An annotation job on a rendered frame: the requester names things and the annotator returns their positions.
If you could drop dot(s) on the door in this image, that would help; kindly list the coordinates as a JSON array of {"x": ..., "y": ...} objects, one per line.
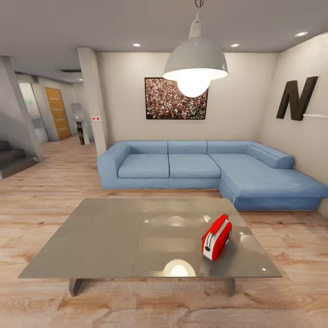
[{"x": 58, "y": 112}]

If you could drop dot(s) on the radio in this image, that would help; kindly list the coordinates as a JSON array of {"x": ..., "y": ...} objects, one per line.
[{"x": 216, "y": 238}]

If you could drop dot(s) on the picture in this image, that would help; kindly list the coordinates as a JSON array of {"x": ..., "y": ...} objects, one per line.
[{"x": 164, "y": 101}]

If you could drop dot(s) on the stairs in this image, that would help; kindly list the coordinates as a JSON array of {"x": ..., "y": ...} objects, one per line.
[{"x": 13, "y": 161}]

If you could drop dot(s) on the coffee table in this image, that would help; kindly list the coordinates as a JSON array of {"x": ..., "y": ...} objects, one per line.
[{"x": 148, "y": 238}]

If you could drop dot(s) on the sofa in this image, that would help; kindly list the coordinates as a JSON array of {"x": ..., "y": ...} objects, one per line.
[{"x": 253, "y": 176}]

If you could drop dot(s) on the standing mirror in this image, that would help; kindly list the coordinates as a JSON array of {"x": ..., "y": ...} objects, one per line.
[{"x": 80, "y": 123}]

